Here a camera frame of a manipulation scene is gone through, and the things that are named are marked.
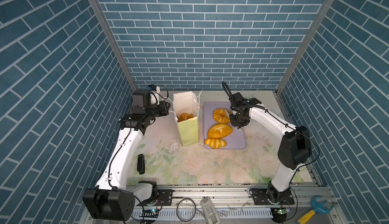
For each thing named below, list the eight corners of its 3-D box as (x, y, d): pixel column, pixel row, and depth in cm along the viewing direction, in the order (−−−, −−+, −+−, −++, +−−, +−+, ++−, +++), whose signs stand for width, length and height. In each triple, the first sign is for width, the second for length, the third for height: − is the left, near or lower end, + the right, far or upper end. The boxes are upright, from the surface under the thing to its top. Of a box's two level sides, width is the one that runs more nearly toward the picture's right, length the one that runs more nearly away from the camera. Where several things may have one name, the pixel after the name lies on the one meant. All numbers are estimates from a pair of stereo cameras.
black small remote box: (139, 175, 83) (136, 172, 80) (139, 157, 89) (137, 154, 86) (144, 173, 83) (142, 171, 80) (144, 156, 89) (142, 153, 86)
